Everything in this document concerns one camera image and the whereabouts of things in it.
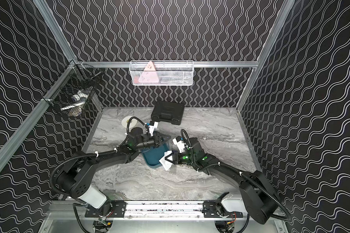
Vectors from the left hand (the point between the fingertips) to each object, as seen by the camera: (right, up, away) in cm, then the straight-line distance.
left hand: (170, 135), depth 78 cm
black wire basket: (-63, +25, +14) cm, 70 cm away
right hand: (-2, -12, +1) cm, 12 cm away
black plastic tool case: (-3, +16, +33) cm, 36 cm away
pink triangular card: (-13, +36, +12) cm, 41 cm away
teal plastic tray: (-10, -12, +4) cm, 16 cm away
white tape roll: (-30, +7, +31) cm, 44 cm away
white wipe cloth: (-2, -16, +2) cm, 16 cm away
